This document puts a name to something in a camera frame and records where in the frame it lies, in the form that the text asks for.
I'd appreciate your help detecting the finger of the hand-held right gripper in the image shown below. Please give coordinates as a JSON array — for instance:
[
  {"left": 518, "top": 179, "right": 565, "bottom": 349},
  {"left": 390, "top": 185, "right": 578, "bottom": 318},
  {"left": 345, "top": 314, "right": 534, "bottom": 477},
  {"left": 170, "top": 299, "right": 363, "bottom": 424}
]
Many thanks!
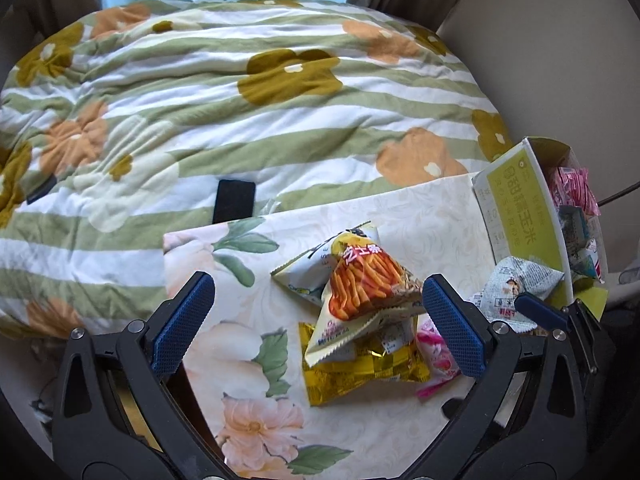
[{"left": 514, "top": 293, "right": 617, "bottom": 376}]

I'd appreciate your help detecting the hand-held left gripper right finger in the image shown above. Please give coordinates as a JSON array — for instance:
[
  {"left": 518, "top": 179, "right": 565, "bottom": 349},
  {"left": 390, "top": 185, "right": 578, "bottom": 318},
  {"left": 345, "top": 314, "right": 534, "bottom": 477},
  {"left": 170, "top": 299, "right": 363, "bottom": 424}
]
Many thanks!
[{"left": 405, "top": 274, "right": 589, "bottom": 480}]

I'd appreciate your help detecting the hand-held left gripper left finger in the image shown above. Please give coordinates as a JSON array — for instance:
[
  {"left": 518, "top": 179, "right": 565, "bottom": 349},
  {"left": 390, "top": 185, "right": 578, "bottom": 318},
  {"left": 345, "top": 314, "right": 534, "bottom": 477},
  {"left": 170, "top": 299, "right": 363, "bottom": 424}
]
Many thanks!
[{"left": 52, "top": 271, "right": 236, "bottom": 480}]

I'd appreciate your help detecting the pink floral snack packet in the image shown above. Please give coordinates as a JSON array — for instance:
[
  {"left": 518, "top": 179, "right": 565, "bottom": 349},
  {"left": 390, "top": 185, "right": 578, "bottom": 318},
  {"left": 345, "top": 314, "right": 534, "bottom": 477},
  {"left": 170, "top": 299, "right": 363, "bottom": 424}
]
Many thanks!
[{"left": 414, "top": 312, "right": 461, "bottom": 400}]

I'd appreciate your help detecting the newspaper print snack packet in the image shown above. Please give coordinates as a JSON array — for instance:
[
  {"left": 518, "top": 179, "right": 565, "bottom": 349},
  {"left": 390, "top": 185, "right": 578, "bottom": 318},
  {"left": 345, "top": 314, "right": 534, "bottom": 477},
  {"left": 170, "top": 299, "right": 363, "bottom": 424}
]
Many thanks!
[{"left": 469, "top": 254, "right": 566, "bottom": 334}]

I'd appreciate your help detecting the white blue snack packet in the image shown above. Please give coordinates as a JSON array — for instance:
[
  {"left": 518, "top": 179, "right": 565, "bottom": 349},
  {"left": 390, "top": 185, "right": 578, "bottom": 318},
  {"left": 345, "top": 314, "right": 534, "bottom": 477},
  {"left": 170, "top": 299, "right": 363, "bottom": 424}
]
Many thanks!
[{"left": 567, "top": 234, "right": 601, "bottom": 279}]

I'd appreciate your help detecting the orange sticks snack packet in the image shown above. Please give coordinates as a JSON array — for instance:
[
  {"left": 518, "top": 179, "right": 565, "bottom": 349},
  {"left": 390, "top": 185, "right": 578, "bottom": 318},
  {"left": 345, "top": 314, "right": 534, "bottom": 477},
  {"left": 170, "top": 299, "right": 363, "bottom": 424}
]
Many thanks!
[{"left": 303, "top": 239, "right": 425, "bottom": 369}]

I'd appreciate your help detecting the green cardboard box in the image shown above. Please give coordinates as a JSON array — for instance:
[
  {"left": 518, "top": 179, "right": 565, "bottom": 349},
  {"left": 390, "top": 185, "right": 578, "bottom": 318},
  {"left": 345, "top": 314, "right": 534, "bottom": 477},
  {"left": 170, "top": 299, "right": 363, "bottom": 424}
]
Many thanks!
[{"left": 471, "top": 135, "right": 610, "bottom": 324}]

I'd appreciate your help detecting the gold yellow snack packet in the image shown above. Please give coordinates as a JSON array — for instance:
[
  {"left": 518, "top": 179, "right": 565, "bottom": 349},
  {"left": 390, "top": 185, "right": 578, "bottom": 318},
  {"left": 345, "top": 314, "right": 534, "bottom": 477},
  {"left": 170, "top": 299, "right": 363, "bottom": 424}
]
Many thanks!
[{"left": 298, "top": 320, "right": 432, "bottom": 408}]

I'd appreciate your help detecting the pink white snack packet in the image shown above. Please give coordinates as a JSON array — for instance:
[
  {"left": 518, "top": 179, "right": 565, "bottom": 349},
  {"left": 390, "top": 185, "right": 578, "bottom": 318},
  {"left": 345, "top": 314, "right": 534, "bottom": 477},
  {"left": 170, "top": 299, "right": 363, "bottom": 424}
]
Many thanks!
[{"left": 544, "top": 165, "right": 601, "bottom": 217}]

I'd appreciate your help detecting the pale lemon print snack packet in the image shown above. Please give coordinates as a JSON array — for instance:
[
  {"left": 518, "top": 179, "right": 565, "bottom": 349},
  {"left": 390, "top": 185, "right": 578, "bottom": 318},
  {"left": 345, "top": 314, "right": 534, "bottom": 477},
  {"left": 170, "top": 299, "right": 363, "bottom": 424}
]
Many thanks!
[{"left": 269, "top": 220, "right": 381, "bottom": 306}]

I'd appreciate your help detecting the black phone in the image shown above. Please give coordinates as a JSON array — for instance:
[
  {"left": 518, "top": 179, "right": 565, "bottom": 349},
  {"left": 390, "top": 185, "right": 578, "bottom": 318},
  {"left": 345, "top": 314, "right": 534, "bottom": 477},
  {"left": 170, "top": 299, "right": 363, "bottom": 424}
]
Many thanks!
[{"left": 212, "top": 178, "right": 257, "bottom": 225}]

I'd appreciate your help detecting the dark flat object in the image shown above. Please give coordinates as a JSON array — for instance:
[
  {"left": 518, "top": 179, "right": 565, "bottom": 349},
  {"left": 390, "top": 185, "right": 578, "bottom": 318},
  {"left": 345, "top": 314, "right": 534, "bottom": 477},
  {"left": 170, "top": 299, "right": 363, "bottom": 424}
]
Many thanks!
[{"left": 24, "top": 174, "right": 59, "bottom": 206}]

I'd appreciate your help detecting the floral striped blanket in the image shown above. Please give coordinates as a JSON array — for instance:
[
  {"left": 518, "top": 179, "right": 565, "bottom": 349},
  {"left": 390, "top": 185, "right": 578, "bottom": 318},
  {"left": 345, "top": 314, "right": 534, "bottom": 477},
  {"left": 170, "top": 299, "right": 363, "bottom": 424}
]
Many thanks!
[{"left": 0, "top": 0, "right": 516, "bottom": 342}]

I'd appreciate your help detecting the black cable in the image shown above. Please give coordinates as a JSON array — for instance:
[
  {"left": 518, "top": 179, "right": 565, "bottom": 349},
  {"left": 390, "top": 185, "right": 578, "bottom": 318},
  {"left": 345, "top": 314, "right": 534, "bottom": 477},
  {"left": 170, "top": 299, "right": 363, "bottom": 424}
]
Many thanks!
[{"left": 597, "top": 183, "right": 640, "bottom": 207}]

